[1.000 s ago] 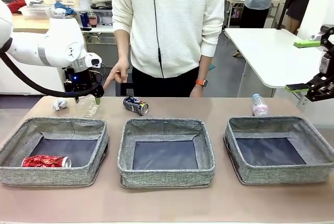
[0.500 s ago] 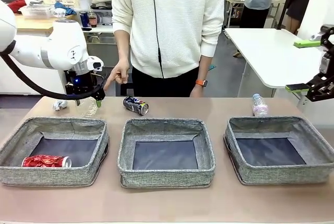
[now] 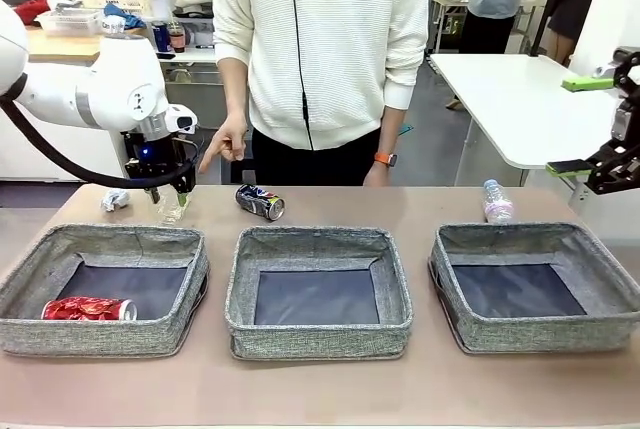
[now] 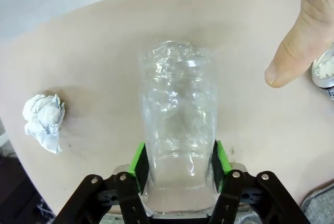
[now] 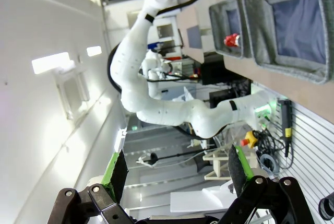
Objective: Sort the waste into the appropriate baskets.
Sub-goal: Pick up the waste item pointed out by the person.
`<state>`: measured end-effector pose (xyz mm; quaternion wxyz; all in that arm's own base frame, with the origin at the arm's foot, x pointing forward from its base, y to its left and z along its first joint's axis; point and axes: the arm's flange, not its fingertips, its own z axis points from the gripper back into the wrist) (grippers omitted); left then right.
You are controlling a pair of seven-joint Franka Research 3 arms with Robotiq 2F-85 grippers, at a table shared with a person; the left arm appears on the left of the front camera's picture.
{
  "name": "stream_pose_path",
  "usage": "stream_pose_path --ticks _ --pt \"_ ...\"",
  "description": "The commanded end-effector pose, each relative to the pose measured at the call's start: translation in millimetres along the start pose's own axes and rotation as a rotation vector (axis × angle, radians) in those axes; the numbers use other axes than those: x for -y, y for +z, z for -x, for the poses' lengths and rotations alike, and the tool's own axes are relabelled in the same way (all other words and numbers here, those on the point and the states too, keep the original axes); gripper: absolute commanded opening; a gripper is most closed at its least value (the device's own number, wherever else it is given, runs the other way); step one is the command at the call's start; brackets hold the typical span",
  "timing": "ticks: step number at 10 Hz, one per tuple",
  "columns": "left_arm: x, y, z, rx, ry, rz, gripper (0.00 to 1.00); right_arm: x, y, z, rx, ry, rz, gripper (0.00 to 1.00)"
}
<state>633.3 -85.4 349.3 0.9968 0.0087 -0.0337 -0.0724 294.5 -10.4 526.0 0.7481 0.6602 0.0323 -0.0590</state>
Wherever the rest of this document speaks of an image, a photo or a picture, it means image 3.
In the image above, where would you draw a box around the cup with dark drink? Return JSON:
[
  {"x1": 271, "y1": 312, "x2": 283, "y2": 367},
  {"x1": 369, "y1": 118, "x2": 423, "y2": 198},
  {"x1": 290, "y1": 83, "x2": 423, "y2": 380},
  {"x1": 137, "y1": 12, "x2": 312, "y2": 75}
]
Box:
[{"x1": 168, "y1": 22, "x2": 187, "y2": 53}]

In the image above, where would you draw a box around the grey fabric basket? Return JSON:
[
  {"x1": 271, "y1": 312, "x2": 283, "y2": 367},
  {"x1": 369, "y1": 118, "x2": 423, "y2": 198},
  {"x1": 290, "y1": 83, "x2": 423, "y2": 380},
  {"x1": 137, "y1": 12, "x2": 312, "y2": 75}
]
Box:
[
  {"x1": 428, "y1": 221, "x2": 640, "y2": 355},
  {"x1": 0, "y1": 222, "x2": 211, "y2": 358},
  {"x1": 224, "y1": 226, "x2": 415, "y2": 362}
]

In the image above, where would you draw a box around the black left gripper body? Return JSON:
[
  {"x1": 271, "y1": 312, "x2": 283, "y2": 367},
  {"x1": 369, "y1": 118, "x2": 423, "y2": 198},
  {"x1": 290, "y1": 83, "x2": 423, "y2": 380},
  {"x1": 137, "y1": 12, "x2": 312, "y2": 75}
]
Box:
[{"x1": 122, "y1": 129, "x2": 199, "y2": 191}]

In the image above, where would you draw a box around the crushed blue Pepsi can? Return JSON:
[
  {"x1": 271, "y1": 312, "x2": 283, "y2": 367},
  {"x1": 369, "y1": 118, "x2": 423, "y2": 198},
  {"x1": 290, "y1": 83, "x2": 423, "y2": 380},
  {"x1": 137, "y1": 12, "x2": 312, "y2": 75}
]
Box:
[{"x1": 235, "y1": 182, "x2": 286, "y2": 222}]

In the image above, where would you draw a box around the white desk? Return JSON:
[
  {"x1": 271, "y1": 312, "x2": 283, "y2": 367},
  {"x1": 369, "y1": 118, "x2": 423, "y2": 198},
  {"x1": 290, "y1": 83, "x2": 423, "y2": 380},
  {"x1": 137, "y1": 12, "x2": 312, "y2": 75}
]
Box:
[{"x1": 159, "y1": 46, "x2": 221, "y2": 130}]

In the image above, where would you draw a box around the white plastic crate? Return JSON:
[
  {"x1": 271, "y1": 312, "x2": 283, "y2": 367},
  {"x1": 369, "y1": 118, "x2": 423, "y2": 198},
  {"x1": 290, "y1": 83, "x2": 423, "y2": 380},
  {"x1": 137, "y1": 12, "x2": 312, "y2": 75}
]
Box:
[{"x1": 37, "y1": 8, "x2": 103, "y2": 38}]

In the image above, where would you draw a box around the person's left forearm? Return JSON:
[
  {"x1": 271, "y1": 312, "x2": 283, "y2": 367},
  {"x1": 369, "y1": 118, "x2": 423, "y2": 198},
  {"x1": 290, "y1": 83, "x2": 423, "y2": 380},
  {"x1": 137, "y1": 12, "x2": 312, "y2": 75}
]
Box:
[{"x1": 374, "y1": 103, "x2": 407, "y2": 156}]

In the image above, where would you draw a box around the person's left hand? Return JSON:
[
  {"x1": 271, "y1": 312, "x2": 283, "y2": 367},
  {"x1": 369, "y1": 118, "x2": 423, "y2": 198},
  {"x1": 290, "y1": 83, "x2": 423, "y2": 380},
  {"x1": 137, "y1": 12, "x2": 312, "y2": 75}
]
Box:
[{"x1": 363, "y1": 163, "x2": 396, "y2": 188}]

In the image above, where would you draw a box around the tall blue drink can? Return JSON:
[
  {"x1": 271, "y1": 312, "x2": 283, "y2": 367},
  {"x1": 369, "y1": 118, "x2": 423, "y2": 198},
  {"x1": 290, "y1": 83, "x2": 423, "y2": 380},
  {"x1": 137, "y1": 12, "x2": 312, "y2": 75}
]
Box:
[{"x1": 151, "y1": 20, "x2": 170, "y2": 54}]

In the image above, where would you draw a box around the blue cloth bag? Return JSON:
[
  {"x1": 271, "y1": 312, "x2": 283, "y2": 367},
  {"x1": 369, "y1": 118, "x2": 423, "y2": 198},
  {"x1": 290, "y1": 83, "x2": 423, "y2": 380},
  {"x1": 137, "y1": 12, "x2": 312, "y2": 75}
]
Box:
[{"x1": 102, "y1": 2, "x2": 147, "y2": 35}]

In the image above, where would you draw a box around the person in white sweater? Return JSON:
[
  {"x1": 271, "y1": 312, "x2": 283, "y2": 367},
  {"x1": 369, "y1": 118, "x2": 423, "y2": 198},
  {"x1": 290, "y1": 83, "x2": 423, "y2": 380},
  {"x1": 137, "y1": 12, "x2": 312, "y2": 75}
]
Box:
[{"x1": 212, "y1": 0, "x2": 431, "y2": 188}]

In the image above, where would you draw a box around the crushed red drink can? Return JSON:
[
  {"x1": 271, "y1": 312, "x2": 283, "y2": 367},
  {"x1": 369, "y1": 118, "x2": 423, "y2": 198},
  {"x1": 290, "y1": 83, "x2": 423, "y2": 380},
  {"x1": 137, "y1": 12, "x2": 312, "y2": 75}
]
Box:
[{"x1": 40, "y1": 297, "x2": 139, "y2": 321}]

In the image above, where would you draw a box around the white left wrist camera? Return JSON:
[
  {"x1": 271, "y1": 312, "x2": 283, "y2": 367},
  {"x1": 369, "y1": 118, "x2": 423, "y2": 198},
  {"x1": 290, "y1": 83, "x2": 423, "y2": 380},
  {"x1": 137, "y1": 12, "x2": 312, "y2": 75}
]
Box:
[{"x1": 167, "y1": 104, "x2": 199, "y2": 134}]

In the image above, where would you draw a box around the person's right forearm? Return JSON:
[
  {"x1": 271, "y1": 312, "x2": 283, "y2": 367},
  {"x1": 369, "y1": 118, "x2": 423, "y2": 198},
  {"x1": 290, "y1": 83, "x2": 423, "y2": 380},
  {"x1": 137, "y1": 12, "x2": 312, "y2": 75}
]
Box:
[{"x1": 217, "y1": 57, "x2": 251, "y2": 120}]

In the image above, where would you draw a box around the person's right hand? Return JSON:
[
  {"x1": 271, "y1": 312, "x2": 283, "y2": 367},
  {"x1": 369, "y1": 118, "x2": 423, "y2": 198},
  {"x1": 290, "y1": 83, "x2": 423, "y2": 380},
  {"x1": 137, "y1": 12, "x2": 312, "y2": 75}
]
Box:
[{"x1": 198, "y1": 116, "x2": 250, "y2": 175}]

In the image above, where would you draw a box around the wooden top table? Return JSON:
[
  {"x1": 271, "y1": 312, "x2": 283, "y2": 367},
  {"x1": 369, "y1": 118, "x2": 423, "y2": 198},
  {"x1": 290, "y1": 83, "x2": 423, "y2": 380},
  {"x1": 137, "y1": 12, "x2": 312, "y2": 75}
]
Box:
[{"x1": 27, "y1": 26, "x2": 109, "y2": 63}]

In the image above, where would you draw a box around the small bottle pink label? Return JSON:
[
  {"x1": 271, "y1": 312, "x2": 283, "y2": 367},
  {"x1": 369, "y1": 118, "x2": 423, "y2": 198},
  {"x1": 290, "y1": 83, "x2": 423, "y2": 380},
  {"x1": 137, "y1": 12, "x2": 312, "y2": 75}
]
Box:
[{"x1": 481, "y1": 178, "x2": 516, "y2": 225}]

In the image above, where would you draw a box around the red garment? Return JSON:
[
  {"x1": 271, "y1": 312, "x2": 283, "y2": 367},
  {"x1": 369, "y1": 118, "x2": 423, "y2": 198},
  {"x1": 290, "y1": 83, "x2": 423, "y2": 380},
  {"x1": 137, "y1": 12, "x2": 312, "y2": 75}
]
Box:
[{"x1": 14, "y1": 0, "x2": 65, "y2": 28}]

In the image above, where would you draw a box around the crumpled white paper ball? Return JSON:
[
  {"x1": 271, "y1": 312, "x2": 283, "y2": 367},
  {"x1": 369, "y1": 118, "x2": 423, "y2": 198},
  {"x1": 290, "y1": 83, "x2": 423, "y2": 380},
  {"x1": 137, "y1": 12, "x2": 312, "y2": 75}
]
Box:
[{"x1": 101, "y1": 187, "x2": 132, "y2": 214}]

